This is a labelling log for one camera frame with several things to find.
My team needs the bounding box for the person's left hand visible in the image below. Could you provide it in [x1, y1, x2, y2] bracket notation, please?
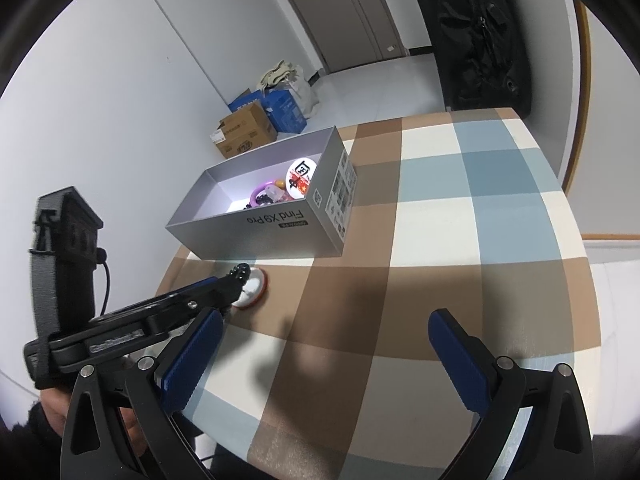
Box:
[39, 385, 76, 431]

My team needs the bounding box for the black cable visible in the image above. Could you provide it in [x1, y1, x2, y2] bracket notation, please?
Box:
[95, 247, 112, 313]

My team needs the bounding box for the blue cardboard box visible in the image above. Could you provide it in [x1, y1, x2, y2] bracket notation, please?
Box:
[228, 87, 307, 134]

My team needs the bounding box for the round printed pin badge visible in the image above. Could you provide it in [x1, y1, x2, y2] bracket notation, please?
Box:
[285, 159, 319, 196]

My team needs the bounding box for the checkered tablecloth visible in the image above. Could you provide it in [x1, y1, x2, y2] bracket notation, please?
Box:
[155, 107, 601, 480]

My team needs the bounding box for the brown cardboard box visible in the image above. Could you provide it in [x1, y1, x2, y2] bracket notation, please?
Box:
[209, 101, 279, 160]

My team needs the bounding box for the beige cloth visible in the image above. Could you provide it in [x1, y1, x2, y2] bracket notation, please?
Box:
[257, 59, 301, 92]

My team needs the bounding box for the person's left forearm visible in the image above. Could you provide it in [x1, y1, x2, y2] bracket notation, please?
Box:
[0, 400, 63, 480]

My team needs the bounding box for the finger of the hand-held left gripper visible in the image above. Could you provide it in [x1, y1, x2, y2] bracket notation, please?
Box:
[150, 270, 237, 313]
[164, 284, 247, 335]

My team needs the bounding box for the purple bracelet with gold bead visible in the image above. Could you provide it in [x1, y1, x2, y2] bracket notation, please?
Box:
[250, 183, 286, 209]

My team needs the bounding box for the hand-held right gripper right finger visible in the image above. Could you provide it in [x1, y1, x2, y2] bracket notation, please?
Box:
[427, 309, 596, 480]

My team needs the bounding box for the white plastic bag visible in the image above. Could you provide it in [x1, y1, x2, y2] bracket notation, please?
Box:
[292, 66, 322, 120]

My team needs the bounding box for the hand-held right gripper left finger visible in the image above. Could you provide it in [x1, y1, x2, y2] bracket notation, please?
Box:
[60, 305, 223, 480]

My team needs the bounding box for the grey cardboard box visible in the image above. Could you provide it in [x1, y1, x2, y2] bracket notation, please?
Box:
[165, 126, 359, 261]

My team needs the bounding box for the black backpack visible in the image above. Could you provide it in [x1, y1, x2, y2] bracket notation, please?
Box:
[419, 0, 533, 117]

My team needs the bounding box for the grey door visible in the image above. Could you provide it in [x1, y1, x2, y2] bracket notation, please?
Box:
[267, 0, 407, 75]

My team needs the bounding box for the white cabinet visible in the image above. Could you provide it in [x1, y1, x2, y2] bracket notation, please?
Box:
[557, 0, 640, 261]

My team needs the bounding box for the white pin badge red rim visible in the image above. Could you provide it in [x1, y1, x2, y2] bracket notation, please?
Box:
[231, 265, 270, 311]

